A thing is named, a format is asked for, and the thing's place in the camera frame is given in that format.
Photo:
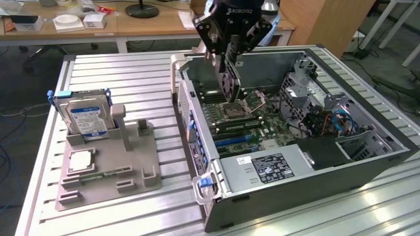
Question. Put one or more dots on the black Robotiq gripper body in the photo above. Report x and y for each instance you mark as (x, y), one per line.
(239, 17)

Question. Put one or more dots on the graphics card with metal bracket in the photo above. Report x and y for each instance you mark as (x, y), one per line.
(230, 83)

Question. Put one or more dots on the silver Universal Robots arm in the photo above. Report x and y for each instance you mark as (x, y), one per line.
(271, 5)

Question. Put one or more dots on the black RAM slot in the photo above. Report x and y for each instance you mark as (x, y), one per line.
(230, 120)
(204, 91)
(207, 98)

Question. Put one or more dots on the long black expansion slot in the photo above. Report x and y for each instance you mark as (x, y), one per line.
(222, 132)

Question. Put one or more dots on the blue expansion slot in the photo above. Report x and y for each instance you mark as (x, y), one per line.
(230, 141)

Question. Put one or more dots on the white papers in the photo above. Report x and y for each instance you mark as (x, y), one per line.
(186, 20)

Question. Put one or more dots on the brown cardboard box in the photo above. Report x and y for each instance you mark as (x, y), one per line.
(196, 7)

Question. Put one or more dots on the black lamp base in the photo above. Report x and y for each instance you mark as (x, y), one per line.
(142, 11)

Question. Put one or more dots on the wooden cabinet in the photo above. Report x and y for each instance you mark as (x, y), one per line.
(342, 24)

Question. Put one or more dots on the metal socket cover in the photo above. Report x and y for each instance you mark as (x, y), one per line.
(254, 100)

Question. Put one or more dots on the metal disk bay cage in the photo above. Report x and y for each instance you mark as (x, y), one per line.
(295, 98)

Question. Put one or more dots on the small red item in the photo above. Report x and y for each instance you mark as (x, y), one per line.
(107, 9)

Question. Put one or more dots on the black power adapter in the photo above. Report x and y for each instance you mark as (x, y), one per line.
(362, 53)

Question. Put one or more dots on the CPU socket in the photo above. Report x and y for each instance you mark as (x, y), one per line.
(235, 111)

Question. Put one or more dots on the small white box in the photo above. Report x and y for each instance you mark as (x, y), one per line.
(95, 22)

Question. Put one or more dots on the green RAM stick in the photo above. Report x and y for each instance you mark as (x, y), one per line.
(98, 176)
(239, 126)

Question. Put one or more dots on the green motherboard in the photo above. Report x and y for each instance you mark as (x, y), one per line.
(272, 127)

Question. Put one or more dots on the white round plastic holder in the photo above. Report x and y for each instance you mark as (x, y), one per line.
(67, 22)

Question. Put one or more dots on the wooden desk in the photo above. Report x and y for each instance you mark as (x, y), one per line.
(46, 34)

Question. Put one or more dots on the grey cup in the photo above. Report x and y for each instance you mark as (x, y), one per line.
(48, 3)

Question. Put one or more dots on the hard disk with blue caddy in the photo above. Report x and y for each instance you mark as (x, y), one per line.
(87, 120)

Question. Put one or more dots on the black chair base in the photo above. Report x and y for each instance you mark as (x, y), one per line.
(39, 54)

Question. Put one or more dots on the white box with black top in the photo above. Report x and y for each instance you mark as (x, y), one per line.
(28, 25)

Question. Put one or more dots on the silver power supply unit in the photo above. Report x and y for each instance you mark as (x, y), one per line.
(236, 177)

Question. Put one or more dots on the grey plastic parts rack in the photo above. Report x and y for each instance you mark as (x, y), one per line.
(108, 157)

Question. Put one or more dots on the clear plastic bag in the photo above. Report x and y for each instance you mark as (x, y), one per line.
(11, 7)

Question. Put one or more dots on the silver CPU chip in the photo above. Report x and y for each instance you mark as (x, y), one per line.
(80, 159)

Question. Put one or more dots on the open dark grey PC case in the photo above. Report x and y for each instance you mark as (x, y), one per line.
(295, 196)

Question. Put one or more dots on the white table frame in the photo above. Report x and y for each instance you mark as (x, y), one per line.
(378, 24)

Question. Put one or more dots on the grey disk bay bracket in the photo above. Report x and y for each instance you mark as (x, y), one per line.
(360, 137)

